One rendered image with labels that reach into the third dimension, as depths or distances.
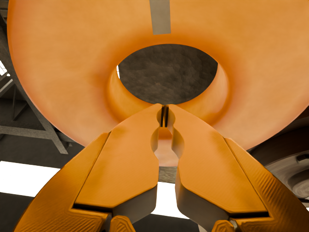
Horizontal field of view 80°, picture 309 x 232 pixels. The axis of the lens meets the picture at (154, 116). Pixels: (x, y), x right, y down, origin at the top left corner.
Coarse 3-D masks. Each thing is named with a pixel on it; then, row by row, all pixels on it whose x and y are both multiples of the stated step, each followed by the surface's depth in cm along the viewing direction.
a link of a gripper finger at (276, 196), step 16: (240, 160) 8; (256, 160) 8; (256, 176) 7; (272, 176) 7; (272, 192) 7; (288, 192) 7; (272, 208) 6; (288, 208) 6; (304, 208) 6; (240, 224) 6; (256, 224) 6; (272, 224) 6; (288, 224) 6; (304, 224) 6
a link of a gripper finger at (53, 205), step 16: (96, 144) 8; (80, 160) 8; (96, 160) 8; (64, 176) 7; (80, 176) 7; (48, 192) 6; (64, 192) 6; (32, 208) 6; (48, 208) 6; (64, 208) 6; (80, 208) 6; (16, 224) 5; (32, 224) 5; (48, 224) 5; (64, 224) 5; (80, 224) 5; (96, 224) 5
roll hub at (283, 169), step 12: (288, 132) 34; (300, 132) 33; (264, 144) 37; (276, 144) 35; (288, 144) 33; (300, 144) 32; (252, 156) 40; (264, 156) 36; (276, 156) 34; (288, 156) 32; (276, 168) 35; (288, 168) 37; (300, 168) 36; (288, 180) 39; (300, 180) 36; (300, 192) 39
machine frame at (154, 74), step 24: (144, 48) 46; (168, 48) 45; (192, 48) 45; (120, 72) 52; (144, 72) 51; (168, 72) 50; (192, 72) 50; (216, 72) 49; (144, 96) 58; (168, 96) 57; (192, 96) 55; (168, 168) 90
